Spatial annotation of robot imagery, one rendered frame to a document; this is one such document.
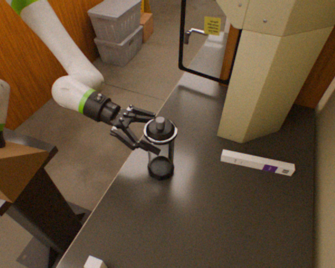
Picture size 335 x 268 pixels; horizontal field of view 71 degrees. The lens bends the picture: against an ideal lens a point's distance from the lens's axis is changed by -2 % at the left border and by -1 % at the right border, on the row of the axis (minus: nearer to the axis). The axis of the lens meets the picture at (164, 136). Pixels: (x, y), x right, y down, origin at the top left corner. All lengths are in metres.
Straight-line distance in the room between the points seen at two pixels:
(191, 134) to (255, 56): 0.43
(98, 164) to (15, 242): 0.80
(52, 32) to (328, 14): 0.87
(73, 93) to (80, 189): 1.35
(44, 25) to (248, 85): 0.73
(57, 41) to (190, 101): 0.65
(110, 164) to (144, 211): 1.32
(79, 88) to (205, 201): 0.58
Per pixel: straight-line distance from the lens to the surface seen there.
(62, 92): 0.83
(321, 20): 0.88
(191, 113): 1.15
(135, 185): 0.91
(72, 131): 2.51
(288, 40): 0.82
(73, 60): 0.96
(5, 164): 0.93
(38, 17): 1.00
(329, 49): 1.23
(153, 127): 0.74
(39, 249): 1.97
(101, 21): 3.10
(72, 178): 2.16
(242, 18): 0.78
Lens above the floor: 1.72
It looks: 49 degrees down
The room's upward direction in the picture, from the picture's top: straight up
